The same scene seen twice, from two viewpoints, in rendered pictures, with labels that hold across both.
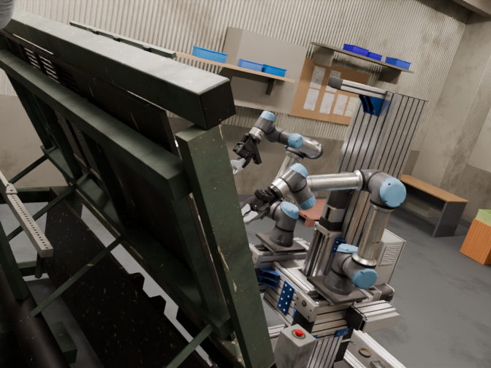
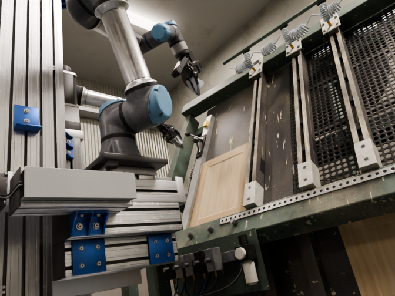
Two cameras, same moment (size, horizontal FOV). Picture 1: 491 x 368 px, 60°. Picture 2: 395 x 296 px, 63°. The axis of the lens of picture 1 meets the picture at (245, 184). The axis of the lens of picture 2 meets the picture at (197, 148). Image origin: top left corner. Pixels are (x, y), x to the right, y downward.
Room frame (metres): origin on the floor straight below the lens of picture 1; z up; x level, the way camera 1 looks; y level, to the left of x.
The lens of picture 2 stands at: (3.38, -0.17, 0.67)
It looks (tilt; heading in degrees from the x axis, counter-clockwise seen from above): 21 degrees up; 172
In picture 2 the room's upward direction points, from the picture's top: 11 degrees counter-clockwise
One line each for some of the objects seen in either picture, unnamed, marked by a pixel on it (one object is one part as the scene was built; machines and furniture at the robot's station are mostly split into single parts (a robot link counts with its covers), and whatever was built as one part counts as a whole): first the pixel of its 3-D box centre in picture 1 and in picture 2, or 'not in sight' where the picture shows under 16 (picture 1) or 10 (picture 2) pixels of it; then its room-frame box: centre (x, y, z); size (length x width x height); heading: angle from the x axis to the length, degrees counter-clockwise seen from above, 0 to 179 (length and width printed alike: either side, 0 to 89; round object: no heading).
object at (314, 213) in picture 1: (319, 206); not in sight; (6.14, -1.17, 0.15); 1.06 x 0.73 x 0.30; 126
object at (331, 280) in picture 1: (340, 277); not in sight; (1.97, -0.58, 1.09); 0.15 x 0.15 x 0.10
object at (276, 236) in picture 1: (283, 233); (119, 153); (2.37, -0.29, 1.09); 0.15 x 0.15 x 0.10
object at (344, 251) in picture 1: (347, 258); not in sight; (1.96, -0.58, 1.20); 0.13 x 0.12 x 0.14; 18
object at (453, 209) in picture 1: (419, 204); not in sight; (7.18, -3.02, 0.33); 1.24 x 0.63 x 0.65; 36
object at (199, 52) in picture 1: (209, 54); not in sight; (4.95, 0.75, 1.93); 0.34 x 0.23 x 0.11; 126
